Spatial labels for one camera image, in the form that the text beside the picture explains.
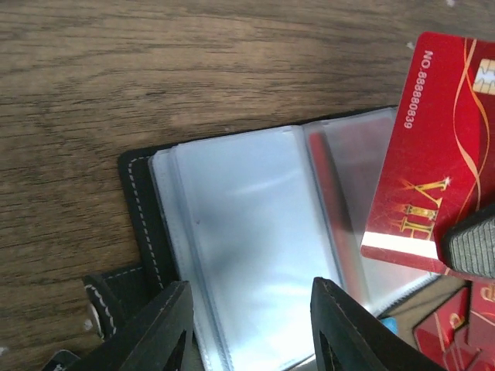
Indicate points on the red VIP card 839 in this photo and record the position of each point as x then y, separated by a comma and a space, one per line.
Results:
439, 165

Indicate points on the black VIP card pile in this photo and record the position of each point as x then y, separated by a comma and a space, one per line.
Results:
61, 360

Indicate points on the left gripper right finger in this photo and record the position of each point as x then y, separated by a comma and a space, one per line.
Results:
347, 337

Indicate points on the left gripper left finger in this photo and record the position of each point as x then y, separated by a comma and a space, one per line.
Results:
158, 338

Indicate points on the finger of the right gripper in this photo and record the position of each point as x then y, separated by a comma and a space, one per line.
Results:
468, 247

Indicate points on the black card holder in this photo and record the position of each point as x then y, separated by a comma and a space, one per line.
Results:
240, 217

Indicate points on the blue VIP card pile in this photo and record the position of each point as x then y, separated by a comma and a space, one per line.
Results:
390, 323

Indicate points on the red VIP card pile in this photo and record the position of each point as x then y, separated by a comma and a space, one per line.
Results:
459, 334

